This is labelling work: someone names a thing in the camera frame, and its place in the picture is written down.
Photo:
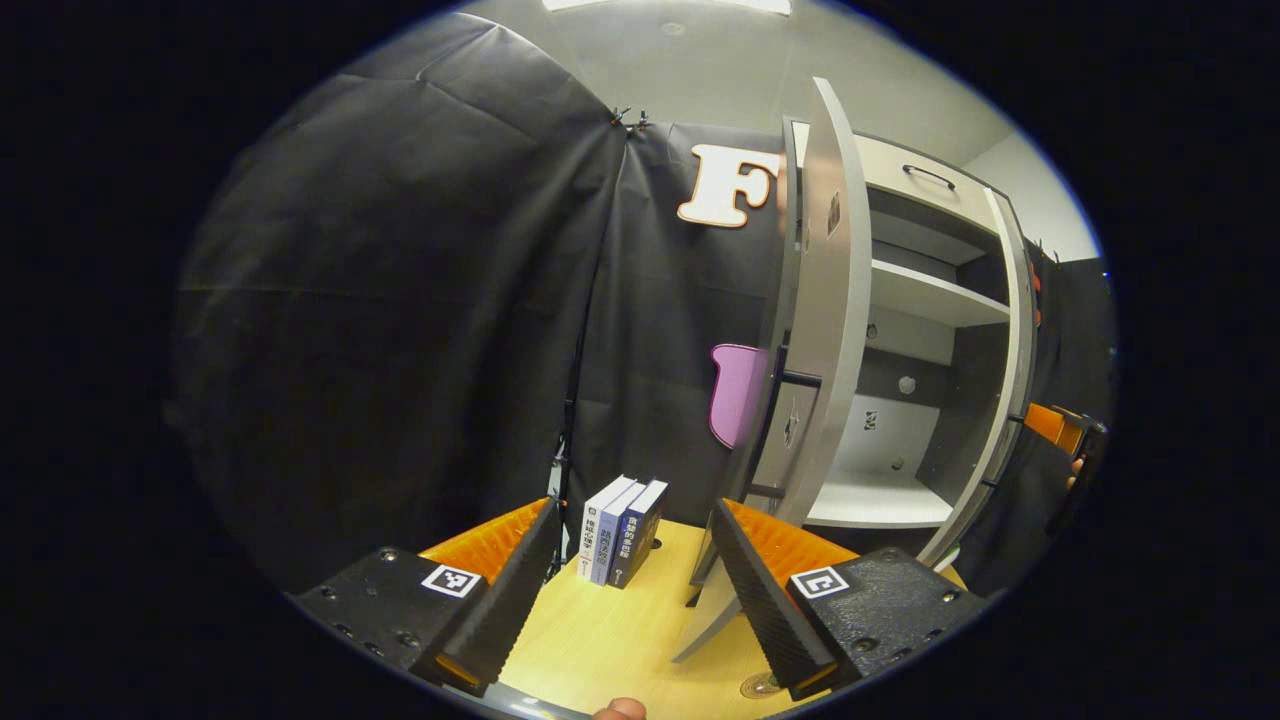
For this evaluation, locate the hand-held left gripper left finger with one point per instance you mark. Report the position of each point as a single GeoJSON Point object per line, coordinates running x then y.
{"type": "Point", "coordinates": [510, 600]}

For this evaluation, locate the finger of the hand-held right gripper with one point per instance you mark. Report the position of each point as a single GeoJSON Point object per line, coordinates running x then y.
{"type": "Point", "coordinates": [1048, 425]}

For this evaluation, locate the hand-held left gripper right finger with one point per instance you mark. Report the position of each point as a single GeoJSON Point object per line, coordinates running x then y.
{"type": "Point", "coordinates": [760, 600]}

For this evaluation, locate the cabinet door with headphone sticker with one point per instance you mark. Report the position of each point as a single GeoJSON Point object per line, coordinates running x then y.
{"type": "Point", "coordinates": [1015, 350]}

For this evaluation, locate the cabinet door with camera sticker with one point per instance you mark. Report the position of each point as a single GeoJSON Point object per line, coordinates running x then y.
{"type": "Point", "coordinates": [835, 300]}

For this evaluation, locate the white cabinet shelf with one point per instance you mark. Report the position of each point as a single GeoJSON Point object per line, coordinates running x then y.
{"type": "Point", "coordinates": [930, 295]}

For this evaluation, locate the black backdrop cloth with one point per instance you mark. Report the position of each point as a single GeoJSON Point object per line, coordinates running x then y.
{"type": "Point", "coordinates": [400, 300]}
{"type": "Point", "coordinates": [1085, 340]}

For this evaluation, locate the lavender book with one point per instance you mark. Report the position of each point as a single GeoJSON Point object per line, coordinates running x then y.
{"type": "Point", "coordinates": [607, 550]}

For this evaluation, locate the black backdrop stand pole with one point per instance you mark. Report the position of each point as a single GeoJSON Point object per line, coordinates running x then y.
{"type": "Point", "coordinates": [558, 480]}

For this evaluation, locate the dark blue book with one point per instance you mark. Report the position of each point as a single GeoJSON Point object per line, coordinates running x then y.
{"type": "Point", "coordinates": [635, 540]}

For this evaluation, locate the round ceiling detector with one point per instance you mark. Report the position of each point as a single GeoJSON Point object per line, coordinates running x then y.
{"type": "Point", "coordinates": [673, 28]}

